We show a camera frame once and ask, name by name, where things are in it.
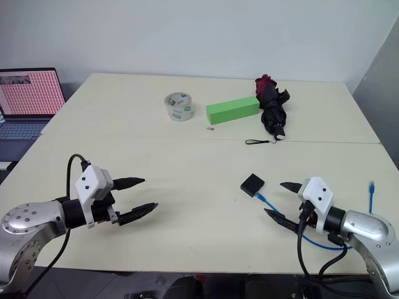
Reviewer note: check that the clear packing tape roll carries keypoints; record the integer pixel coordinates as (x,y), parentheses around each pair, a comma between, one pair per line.
(179,109)

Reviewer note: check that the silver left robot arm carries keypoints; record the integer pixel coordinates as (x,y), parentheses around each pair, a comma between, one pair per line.
(22,224)

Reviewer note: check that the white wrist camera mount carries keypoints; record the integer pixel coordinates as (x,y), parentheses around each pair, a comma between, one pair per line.
(318,194)
(88,183)

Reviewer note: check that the open laptop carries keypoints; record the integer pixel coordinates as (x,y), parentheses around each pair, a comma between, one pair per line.
(29,93)

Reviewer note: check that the grey partition panel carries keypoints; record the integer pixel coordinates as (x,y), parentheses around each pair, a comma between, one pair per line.
(378,93)

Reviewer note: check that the black and maroon folded umbrella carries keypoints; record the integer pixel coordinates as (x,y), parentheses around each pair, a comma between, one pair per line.
(274,109)

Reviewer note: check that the small silver connector piece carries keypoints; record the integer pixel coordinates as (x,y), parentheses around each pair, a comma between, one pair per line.
(209,127)

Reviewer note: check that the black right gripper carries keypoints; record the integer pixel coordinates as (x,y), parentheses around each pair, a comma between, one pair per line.
(308,216)

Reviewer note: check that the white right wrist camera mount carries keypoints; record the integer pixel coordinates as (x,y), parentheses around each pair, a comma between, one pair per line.
(318,194)

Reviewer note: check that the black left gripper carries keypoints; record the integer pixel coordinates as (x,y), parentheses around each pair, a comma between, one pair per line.
(103,213)

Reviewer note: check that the green rectangular block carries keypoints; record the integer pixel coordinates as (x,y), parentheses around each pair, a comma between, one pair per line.
(232,109)

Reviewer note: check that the small black square box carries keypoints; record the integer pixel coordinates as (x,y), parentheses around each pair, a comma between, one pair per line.
(252,185)

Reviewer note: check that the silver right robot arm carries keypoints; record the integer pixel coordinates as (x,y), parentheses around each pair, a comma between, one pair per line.
(368,230)

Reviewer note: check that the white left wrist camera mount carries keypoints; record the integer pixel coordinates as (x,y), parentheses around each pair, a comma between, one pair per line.
(88,183)

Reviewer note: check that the dark rounded shape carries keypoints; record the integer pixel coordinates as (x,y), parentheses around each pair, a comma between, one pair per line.
(185,288)

